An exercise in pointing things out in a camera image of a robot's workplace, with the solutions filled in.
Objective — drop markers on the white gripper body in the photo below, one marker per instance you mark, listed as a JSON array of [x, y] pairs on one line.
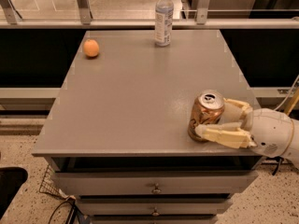
[[270, 131]]

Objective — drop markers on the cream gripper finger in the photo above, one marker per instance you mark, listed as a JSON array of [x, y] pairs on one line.
[[235, 110], [227, 134]]

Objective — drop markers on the orange soda can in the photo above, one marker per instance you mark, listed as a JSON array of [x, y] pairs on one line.
[[207, 108]]

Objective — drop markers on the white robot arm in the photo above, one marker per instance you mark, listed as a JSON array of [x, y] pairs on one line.
[[294, 146]]

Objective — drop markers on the top drawer metal knob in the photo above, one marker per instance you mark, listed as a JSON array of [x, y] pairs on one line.
[[156, 190]]

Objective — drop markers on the drawer metal knob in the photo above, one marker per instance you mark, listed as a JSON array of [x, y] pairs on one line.
[[156, 190], [155, 212]]

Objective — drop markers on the grey drawer cabinet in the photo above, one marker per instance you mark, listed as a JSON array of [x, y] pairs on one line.
[[119, 126]]

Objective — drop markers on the clear plastic water bottle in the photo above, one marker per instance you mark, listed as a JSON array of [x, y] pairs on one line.
[[163, 22]]

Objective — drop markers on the orange fruit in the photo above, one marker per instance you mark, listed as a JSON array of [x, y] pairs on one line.
[[91, 48]]

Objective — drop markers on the black chair seat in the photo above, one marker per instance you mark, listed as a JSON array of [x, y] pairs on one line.
[[11, 179]]

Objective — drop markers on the metal window railing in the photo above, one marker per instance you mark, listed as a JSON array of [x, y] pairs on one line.
[[109, 14]]

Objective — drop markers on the yellow stand frame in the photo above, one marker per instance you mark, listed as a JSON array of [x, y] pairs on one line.
[[292, 103]]

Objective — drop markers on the wire mesh basket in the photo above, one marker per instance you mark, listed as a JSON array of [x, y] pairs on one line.
[[48, 187]]

